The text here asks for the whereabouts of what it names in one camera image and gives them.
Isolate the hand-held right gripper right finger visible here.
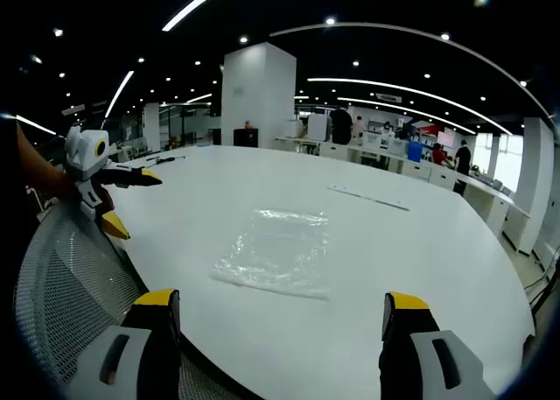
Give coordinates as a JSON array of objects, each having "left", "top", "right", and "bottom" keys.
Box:
[{"left": 378, "top": 291, "right": 498, "bottom": 400}]

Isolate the grey mesh office chair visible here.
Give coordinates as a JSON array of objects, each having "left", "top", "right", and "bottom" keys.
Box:
[{"left": 14, "top": 201, "right": 249, "bottom": 400}]

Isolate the white flat strip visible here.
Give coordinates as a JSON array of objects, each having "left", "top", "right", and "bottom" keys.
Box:
[{"left": 327, "top": 184, "right": 411, "bottom": 212}]

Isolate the black cabinet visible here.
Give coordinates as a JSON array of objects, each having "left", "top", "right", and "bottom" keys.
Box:
[{"left": 233, "top": 127, "right": 260, "bottom": 148}]

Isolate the clear plastic food packaging bag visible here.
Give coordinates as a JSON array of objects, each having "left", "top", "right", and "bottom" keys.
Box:
[{"left": 211, "top": 207, "right": 332, "bottom": 301}]

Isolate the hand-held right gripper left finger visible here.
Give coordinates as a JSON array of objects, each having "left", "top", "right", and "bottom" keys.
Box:
[{"left": 72, "top": 288, "right": 183, "bottom": 400}]

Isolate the white box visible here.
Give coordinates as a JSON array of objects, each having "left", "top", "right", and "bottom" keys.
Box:
[{"left": 306, "top": 113, "right": 331, "bottom": 141}]

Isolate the white office desk row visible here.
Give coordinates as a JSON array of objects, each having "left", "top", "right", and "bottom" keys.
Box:
[{"left": 274, "top": 136, "right": 533, "bottom": 256}]

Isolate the white square pillar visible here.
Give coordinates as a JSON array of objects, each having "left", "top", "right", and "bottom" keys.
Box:
[{"left": 220, "top": 41, "right": 298, "bottom": 150}]

